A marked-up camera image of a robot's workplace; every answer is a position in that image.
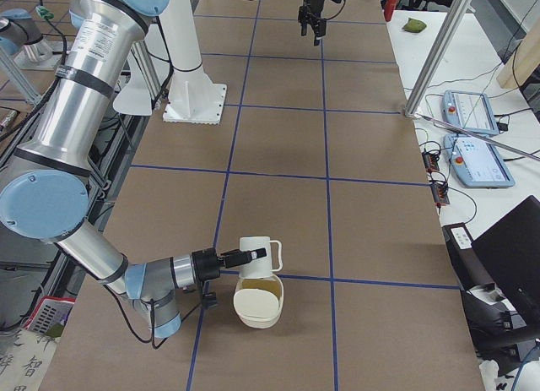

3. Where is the red cylinder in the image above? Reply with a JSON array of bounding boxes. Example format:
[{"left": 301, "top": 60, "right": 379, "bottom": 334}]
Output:
[{"left": 383, "top": 0, "right": 399, "bottom": 22}]

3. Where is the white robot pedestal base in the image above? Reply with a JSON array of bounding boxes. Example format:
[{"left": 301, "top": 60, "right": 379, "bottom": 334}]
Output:
[{"left": 159, "top": 0, "right": 227, "bottom": 125}]

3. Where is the near blue teach pendant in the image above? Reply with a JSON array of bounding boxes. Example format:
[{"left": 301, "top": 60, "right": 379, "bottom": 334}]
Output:
[{"left": 443, "top": 133, "right": 516, "bottom": 188}]

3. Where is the blue teach pendant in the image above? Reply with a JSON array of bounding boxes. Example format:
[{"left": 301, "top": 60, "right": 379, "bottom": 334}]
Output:
[
  {"left": 443, "top": 133, "right": 516, "bottom": 188},
  {"left": 441, "top": 90, "right": 499, "bottom": 136}
]

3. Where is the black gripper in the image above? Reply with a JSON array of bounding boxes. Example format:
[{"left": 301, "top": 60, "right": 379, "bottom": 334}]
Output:
[
  {"left": 298, "top": 5, "right": 326, "bottom": 46},
  {"left": 191, "top": 247, "right": 267, "bottom": 281}
]

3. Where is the aluminium frame post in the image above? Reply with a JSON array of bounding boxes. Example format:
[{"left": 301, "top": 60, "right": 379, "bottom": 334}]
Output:
[{"left": 403, "top": 0, "right": 472, "bottom": 118}]

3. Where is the black monitor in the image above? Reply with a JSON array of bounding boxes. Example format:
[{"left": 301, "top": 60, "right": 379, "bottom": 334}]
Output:
[{"left": 472, "top": 195, "right": 539, "bottom": 324}]

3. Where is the white ceramic mug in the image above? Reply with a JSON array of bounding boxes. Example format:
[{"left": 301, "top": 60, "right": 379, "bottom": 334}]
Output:
[{"left": 240, "top": 236, "right": 283, "bottom": 279}]

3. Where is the green cloth pouch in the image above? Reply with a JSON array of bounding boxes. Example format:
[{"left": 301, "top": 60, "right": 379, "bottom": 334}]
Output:
[{"left": 402, "top": 18, "right": 427, "bottom": 34}]

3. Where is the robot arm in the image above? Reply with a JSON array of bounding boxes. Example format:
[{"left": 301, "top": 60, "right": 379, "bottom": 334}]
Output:
[
  {"left": 245, "top": 0, "right": 329, "bottom": 46},
  {"left": 1, "top": 0, "right": 268, "bottom": 339}
]

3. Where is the cream lidded bin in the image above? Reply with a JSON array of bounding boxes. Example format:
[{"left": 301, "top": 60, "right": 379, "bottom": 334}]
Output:
[{"left": 233, "top": 274, "right": 284, "bottom": 329}]

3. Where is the far blue teach pendant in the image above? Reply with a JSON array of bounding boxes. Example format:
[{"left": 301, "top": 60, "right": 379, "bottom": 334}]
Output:
[{"left": 441, "top": 90, "right": 499, "bottom": 136}]

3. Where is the green handled metal rod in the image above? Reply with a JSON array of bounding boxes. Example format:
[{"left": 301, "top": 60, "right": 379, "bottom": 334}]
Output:
[{"left": 413, "top": 113, "right": 540, "bottom": 161}]

